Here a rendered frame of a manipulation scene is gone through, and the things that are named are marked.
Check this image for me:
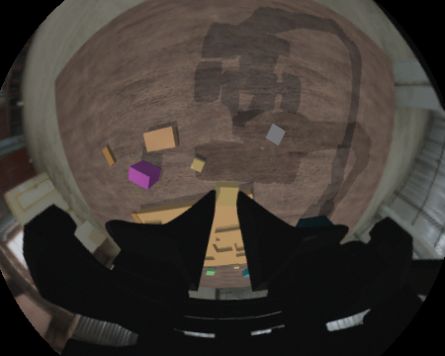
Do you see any purple cube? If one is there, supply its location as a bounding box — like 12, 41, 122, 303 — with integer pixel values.
129, 161, 162, 189

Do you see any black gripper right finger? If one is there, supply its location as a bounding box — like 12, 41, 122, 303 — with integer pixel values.
237, 191, 349, 292

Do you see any tan puzzle board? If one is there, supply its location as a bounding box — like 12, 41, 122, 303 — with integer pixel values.
136, 199, 246, 266

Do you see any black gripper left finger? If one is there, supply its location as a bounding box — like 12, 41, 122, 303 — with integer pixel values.
105, 190, 216, 292

